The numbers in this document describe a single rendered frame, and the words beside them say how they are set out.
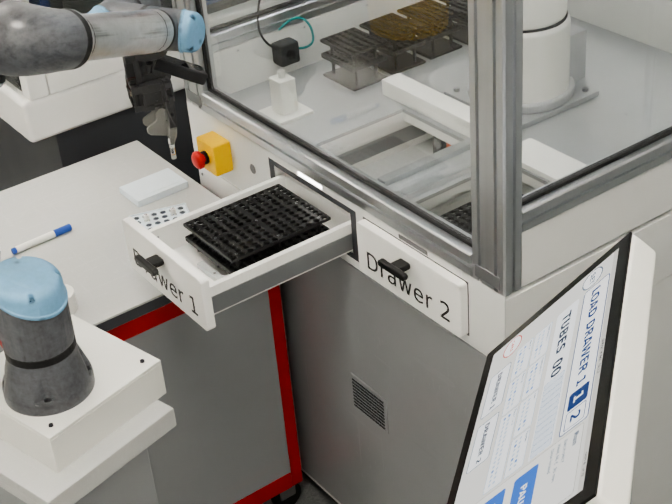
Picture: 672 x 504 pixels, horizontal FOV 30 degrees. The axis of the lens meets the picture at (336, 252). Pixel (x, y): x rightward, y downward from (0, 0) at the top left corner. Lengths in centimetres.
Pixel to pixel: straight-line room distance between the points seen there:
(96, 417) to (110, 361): 12
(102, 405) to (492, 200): 72
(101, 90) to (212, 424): 87
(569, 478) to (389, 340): 106
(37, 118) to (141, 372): 102
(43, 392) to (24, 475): 14
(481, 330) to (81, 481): 71
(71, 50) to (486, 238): 71
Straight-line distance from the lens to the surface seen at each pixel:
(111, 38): 209
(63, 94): 303
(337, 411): 274
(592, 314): 166
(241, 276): 226
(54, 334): 205
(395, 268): 219
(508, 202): 197
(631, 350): 156
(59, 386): 209
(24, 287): 202
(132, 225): 238
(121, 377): 216
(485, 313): 212
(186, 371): 262
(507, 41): 184
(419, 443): 250
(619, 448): 142
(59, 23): 198
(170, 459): 272
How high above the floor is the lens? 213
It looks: 33 degrees down
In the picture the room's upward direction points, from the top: 5 degrees counter-clockwise
